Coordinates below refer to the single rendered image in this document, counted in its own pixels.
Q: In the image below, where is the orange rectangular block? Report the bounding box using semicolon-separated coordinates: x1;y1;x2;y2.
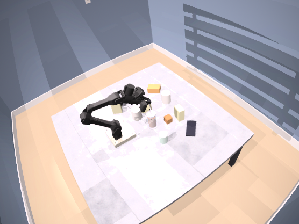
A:
147;84;161;93

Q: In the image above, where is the small orange cube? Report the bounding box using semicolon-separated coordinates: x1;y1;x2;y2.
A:
164;114;173;124

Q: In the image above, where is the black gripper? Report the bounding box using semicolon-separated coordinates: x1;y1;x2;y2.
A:
130;94;151;112

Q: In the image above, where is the white cylinder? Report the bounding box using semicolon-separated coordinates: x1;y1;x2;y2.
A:
131;106;142;121
159;131;168;144
161;90;171;104

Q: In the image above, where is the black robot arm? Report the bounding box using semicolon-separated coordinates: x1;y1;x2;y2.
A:
80;83;145;141

